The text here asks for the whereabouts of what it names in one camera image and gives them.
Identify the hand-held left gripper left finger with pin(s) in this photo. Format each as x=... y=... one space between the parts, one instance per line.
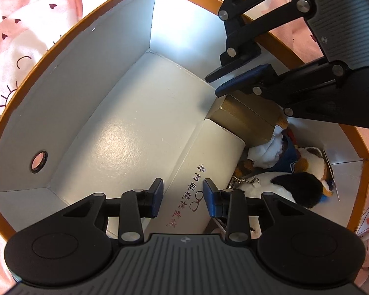
x=156 y=198

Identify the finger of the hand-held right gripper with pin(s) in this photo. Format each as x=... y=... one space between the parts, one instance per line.
x=246 y=80
x=243 y=41

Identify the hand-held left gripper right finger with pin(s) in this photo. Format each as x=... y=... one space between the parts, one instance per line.
x=209 y=198

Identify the white long box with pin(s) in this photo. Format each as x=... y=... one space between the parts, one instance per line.
x=203 y=159

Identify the gold box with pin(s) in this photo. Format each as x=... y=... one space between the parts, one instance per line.
x=246 y=119

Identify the white black plush toy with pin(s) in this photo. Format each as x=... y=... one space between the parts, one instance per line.
x=279 y=187

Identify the orange cardboard box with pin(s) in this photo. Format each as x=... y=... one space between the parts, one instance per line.
x=126 y=113

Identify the dark printed box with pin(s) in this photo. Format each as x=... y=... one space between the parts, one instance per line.
x=216 y=225

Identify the calico cat plush toy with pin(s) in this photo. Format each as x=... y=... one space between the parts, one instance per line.
x=310 y=159

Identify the pink printed blanket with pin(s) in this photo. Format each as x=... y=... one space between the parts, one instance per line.
x=12 y=6

